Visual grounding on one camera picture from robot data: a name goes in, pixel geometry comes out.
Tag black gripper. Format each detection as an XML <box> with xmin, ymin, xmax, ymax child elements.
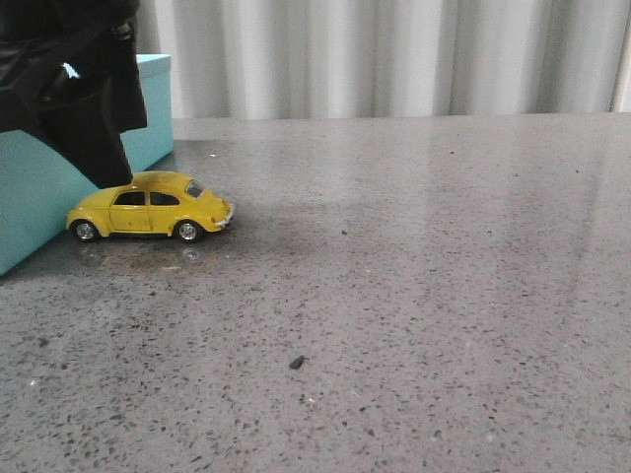
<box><xmin>1</xmin><ymin>1</ymin><xmax>147</xmax><ymax>188</ymax></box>

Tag yellow beetle toy car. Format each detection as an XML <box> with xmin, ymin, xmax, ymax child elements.
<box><xmin>66</xmin><ymin>170</ymin><xmax>235</xmax><ymax>242</ymax></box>

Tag light blue storage box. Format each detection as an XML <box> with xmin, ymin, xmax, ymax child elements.
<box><xmin>1</xmin><ymin>54</ymin><xmax>174</xmax><ymax>274</ymax></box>

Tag grey pleated curtain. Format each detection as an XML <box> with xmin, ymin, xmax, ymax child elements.
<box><xmin>136</xmin><ymin>0</ymin><xmax>630</xmax><ymax>119</ymax></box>

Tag small black debris chip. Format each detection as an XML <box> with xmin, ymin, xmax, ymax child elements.
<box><xmin>289</xmin><ymin>356</ymin><xmax>306</xmax><ymax>370</ymax></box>

